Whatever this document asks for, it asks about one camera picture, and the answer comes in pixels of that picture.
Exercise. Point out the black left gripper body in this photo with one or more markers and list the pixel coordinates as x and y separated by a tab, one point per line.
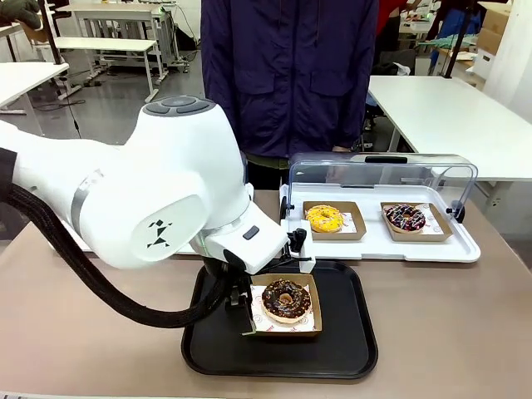
239	291

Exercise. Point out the chocolate donut with nuts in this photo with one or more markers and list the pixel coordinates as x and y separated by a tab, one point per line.
287	299

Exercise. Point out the white printed paper liner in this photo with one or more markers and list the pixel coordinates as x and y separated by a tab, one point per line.
434	222
351	220
307	326

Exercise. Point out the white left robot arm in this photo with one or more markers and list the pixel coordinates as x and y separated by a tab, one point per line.
166	187

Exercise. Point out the person's left forearm navy sleeve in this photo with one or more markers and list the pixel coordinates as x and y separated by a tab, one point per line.
353	108

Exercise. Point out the person's right forearm navy sleeve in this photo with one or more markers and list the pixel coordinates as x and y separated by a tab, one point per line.
218	79

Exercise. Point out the black plastic serving tray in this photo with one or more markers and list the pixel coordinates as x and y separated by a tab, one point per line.
345	332

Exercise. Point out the yellow donut in cardboard tray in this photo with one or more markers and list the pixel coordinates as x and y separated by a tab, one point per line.
332	237

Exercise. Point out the yellow glazed donut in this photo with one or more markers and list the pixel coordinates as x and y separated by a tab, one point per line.
324	218

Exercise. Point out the dark donut with coloured sprinkles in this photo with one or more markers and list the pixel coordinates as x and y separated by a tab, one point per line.
405	217

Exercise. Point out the sprinkled chocolate donut in tray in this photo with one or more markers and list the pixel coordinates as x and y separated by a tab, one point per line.
440	234

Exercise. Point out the person's left hand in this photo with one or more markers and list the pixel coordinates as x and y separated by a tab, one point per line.
343	148

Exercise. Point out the clear display lid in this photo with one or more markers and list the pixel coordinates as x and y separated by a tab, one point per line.
415	174

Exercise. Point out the person in navy jacket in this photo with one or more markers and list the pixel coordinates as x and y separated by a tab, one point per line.
291	75

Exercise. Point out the large white side table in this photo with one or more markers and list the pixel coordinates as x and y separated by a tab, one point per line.
449	116

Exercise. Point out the white low bench table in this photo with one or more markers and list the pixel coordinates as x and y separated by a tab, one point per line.
104	45

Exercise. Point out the white table with black pole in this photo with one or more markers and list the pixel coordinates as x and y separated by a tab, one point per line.
25	79

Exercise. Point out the background person in red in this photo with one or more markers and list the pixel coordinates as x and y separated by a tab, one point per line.
390	25

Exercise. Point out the white background desk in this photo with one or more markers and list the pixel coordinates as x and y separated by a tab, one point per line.
108	10

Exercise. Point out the black vertical pole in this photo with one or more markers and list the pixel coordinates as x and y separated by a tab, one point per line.
50	33

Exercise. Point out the black slanted pole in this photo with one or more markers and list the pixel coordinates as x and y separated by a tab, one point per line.
456	37

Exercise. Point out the white storage box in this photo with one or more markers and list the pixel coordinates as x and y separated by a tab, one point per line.
484	62

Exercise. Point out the background person in blue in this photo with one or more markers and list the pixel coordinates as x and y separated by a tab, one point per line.
457	18

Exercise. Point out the olive green jacket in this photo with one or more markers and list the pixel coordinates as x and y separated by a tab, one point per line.
16	10

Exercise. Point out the brown cardboard box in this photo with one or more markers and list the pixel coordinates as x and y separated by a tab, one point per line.
492	29

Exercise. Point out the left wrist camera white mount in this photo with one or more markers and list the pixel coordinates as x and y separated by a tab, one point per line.
306	253

